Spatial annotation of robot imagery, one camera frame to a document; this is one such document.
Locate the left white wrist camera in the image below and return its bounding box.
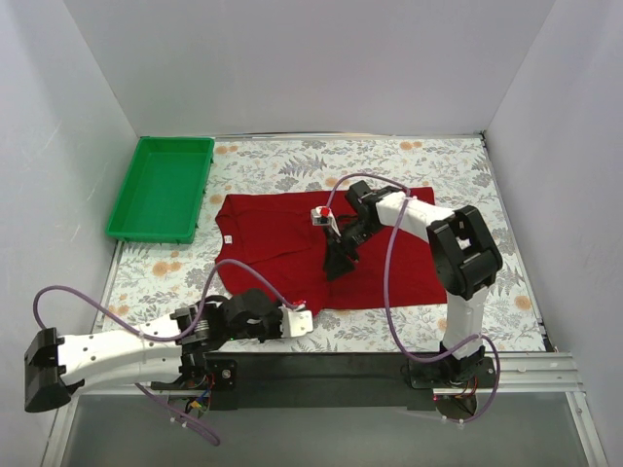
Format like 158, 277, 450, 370
279, 303, 313, 339

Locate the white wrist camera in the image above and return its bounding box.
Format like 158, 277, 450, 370
311, 205, 341, 236
279, 303, 313, 339

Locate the floral patterned table mat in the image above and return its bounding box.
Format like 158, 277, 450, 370
95, 137, 545, 352

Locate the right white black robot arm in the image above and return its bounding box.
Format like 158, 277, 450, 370
311, 181, 503, 388

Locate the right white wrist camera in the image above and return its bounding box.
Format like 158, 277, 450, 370
311, 205, 341, 236

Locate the green plastic tray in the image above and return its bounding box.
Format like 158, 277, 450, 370
105, 136, 214, 244

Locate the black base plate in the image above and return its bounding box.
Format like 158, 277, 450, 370
194, 352, 483, 410

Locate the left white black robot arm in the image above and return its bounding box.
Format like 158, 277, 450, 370
24, 289, 292, 413

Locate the red t shirt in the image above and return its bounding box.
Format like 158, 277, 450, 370
215, 192, 447, 313

